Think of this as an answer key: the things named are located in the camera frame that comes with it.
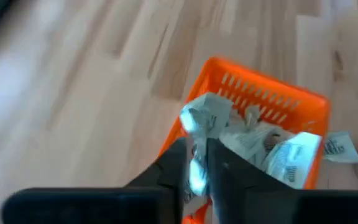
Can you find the orange plastic basket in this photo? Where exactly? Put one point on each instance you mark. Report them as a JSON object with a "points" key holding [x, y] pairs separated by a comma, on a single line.
{"points": [[314, 113]]}

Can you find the green white sweetener packet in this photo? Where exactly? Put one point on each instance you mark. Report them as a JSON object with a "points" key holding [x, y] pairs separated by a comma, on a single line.
{"points": [[247, 140], [207, 115], [253, 113], [294, 158], [342, 147]]}

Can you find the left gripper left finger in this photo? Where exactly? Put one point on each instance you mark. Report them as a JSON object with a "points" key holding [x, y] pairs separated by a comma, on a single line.
{"points": [[89, 208]]}

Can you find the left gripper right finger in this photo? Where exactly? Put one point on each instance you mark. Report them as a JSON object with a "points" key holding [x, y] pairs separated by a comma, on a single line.
{"points": [[259, 205]]}

